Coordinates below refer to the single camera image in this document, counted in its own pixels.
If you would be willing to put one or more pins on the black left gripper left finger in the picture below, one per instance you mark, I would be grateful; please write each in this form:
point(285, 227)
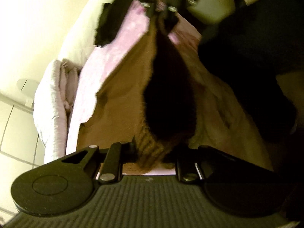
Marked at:
point(118, 154)

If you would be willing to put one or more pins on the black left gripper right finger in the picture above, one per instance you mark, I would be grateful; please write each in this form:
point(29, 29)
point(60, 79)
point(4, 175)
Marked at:
point(185, 162)

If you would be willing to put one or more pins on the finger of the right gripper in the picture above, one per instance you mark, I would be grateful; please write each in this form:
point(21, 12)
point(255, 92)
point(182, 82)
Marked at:
point(173, 16)

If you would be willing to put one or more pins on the brown knit sweater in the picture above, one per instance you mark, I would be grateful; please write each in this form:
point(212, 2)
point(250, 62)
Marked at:
point(221, 122)

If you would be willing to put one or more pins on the black folded garment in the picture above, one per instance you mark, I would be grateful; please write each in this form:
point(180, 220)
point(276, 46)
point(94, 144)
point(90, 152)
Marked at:
point(110, 21)

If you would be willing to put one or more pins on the person dark clothing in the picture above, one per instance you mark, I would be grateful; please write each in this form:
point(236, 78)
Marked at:
point(248, 50)

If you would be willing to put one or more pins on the pink floral bed blanket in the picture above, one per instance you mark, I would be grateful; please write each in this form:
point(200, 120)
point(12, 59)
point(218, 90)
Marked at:
point(107, 64)

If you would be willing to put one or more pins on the white rolled quilt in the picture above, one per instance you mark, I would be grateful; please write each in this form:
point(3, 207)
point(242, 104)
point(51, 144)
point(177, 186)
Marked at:
point(53, 103)

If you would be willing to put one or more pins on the cream wardrobe with drawers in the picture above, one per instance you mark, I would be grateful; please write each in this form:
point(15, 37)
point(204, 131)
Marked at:
point(21, 148)

